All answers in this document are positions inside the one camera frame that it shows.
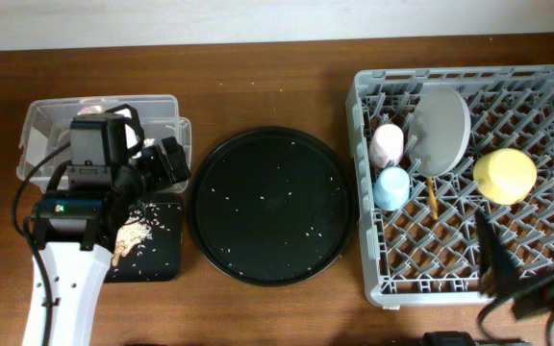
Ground black rectangular tray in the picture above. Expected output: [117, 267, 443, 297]
[104, 193, 184, 284]

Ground pink cup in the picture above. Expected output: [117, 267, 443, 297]
[368, 123, 404, 169]

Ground clear plastic bin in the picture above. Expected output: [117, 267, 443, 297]
[16, 94, 192, 191]

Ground round black tray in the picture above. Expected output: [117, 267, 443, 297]
[189, 127, 358, 286]

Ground food scraps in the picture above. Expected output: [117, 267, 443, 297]
[111, 203, 172, 267]

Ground grey dishwasher rack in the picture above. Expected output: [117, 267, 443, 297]
[345, 65, 554, 309]

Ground grey plate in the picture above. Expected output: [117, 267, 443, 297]
[408, 86, 471, 177]

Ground wooden chopstick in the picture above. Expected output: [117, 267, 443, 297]
[426, 177, 439, 220]

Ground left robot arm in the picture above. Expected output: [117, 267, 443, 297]
[13, 105, 190, 345]

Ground yellow bowl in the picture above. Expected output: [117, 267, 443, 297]
[473, 148, 538, 205]

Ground blue cup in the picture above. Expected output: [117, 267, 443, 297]
[372, 166, 410, 211]

